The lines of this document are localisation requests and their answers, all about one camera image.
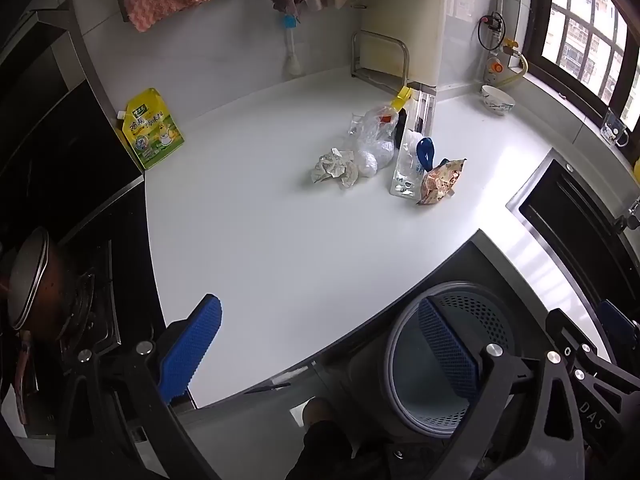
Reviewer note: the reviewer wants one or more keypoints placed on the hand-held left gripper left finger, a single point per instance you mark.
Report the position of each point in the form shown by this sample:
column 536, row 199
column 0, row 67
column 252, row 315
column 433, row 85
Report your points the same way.
column 192, row 350

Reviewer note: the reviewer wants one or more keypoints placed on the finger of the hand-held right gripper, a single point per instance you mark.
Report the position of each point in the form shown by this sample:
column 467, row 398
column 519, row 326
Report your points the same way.
column 617, row 325
column 575, row 355

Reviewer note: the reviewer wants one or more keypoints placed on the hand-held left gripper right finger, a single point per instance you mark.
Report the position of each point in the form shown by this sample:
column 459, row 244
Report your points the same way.
column 445, row 345

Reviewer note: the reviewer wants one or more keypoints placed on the grey perforated waste basket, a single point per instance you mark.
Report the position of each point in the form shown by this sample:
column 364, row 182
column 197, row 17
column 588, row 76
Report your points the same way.
column 415, row 375

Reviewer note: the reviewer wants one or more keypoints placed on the clear toothbrush package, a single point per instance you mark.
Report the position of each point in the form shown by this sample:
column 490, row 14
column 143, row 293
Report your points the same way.
column 405, row 180

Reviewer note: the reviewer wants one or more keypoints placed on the black gas stove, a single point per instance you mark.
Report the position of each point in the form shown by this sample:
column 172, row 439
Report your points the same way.
column 130, row 260

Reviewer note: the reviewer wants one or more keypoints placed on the black kitchen sink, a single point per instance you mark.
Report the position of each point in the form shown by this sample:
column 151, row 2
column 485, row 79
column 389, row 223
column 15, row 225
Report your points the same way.
column 575, row 220

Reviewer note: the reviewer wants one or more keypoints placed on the person's leg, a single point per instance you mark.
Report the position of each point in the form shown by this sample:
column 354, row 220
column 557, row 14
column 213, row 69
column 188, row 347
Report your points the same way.
column 325, row 440

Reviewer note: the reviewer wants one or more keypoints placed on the patterned snack wrapper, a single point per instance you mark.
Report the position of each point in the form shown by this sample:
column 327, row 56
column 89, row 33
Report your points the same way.
column 442, row 182

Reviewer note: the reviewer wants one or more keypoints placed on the brown pot with lid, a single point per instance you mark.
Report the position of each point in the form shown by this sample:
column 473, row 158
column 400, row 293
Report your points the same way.
column 40, row 285

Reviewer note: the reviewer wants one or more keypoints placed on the blue plastic piece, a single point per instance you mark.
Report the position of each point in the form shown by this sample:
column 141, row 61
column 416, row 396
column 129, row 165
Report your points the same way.
column 425, row 152

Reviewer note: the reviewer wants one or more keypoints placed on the glass mug with print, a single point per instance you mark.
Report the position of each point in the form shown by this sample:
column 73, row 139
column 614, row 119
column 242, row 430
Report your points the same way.
column 614, row 130

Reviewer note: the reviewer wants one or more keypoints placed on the white tissue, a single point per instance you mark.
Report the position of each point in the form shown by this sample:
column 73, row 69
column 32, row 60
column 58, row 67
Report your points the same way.
column 367, row 165

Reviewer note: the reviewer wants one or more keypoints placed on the crumpled paper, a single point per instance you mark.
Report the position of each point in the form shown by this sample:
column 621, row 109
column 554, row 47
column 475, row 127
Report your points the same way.
column 332, row 165

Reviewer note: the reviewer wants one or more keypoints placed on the yellow green refill pouch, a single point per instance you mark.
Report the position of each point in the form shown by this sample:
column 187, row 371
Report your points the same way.
column 150, row 132

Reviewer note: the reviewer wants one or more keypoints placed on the clear plastic bag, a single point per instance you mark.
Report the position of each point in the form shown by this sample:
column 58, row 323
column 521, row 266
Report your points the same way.
column 372, row 135

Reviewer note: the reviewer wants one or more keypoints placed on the white patterned bowl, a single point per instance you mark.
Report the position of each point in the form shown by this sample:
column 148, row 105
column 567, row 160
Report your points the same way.
column 497, row 102

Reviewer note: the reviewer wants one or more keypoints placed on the black range hood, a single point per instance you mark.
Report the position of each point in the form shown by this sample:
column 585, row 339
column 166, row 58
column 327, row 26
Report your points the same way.
column 50, row 135

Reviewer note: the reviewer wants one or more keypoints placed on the orange white regulator knob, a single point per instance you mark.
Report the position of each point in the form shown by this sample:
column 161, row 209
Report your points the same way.
column 495, row 65

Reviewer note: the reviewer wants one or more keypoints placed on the dark framed window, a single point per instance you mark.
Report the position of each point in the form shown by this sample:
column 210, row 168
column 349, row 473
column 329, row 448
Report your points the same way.
column 590, row 35

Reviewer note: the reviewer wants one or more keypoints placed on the yellow gas valve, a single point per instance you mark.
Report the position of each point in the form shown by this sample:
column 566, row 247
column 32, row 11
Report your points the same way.
column 512, row 49

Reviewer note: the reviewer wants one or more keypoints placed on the metal board rack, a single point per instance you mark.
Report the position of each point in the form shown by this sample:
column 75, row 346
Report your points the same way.
column 356, row 50

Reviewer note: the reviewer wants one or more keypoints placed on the blue white bottle brush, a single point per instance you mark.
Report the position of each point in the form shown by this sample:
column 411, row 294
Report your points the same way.
column 290, row 45

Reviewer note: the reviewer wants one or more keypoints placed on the cream cutting board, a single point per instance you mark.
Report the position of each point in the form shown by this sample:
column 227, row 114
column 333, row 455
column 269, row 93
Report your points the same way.
column 400, row 20

